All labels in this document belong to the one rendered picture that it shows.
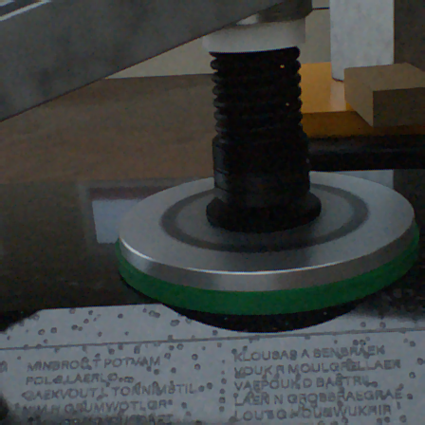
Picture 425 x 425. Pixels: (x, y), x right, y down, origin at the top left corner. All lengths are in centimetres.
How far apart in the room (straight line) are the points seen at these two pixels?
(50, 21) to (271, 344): 23
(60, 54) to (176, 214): 18
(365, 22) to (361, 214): 77
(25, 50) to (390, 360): 28
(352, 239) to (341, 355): 8
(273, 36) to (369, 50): 80
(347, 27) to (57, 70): 94
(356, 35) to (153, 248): 86
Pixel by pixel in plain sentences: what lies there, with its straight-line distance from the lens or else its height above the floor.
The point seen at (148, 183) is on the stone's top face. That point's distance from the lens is 73.
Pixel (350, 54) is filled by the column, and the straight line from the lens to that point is 132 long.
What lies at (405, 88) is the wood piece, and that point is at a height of 83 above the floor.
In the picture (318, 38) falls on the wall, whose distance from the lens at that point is 651.
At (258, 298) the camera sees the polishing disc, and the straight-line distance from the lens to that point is 45.
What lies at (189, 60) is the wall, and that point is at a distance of 667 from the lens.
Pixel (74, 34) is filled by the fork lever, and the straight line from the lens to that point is 42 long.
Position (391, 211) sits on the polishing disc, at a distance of 54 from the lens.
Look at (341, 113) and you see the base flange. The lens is 111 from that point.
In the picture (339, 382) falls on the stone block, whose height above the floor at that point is 77.
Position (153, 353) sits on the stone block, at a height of 78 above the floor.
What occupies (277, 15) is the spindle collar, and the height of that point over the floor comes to 97.
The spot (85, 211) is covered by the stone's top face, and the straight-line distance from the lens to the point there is 67.
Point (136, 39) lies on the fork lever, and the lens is 43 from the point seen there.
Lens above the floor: 102
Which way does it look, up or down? 19 degrees down
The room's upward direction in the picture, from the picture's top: 5 degrees counter-clockwise
